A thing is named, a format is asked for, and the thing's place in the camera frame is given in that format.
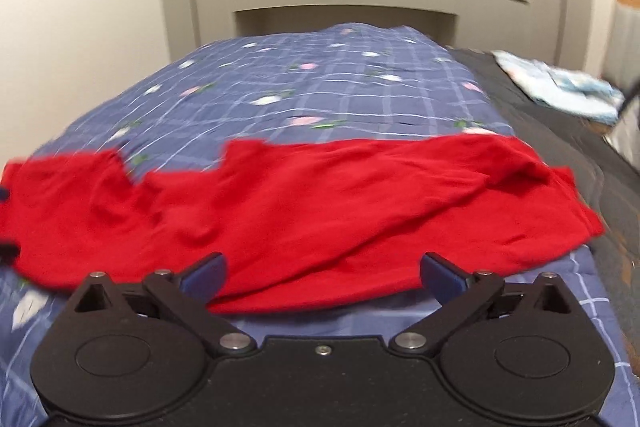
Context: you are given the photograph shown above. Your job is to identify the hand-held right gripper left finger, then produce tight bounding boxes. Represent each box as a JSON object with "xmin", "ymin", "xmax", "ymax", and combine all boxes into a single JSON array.
[{"xmin": 67, "ymin": 252, "xmax": 258, "ymax": 355}]

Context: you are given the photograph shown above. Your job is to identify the dark shiny object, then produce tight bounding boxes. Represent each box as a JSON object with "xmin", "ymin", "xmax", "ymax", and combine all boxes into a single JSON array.
[{"xmin": 602, "ymin": 79, "xmax": 640, "ymax": 160}]

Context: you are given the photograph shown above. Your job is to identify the blue checked floral bedsheet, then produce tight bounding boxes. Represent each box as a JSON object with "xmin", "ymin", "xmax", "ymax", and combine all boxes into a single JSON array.
[{"xmin": 0, "ymin": 23, "xmax": 640, "ymax": 425}]

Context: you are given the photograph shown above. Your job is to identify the red pants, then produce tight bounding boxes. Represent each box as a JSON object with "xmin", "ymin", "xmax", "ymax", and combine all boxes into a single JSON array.
[{"xmin": 0, "ymin": 134, "xmax": 607, "ymax": 315}]

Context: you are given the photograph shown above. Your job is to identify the pale brown-topped object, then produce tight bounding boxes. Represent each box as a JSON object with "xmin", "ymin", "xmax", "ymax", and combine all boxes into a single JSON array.
[{"xmin": 602, "ymin": 0, "xmax": 640, "ymax": 82}]

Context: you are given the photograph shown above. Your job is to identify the dark grey blanket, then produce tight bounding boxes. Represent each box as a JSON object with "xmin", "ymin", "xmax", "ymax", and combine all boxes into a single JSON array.
[{"xmin": 445, "ymin": 46, "xmax": 640, "ymax": 373}]

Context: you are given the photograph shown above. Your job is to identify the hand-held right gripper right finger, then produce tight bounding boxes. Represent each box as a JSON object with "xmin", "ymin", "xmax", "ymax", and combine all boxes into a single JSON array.
[{"xmin": 390, "ymin": 252, "xmax": 583, "ymax": 355}]

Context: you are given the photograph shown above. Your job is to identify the light blue folded cloth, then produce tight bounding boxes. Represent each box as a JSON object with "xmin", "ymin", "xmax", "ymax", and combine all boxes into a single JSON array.
[{"xmin": 491, "ymin": 50, "xmax": 626, "ymax": 126}]

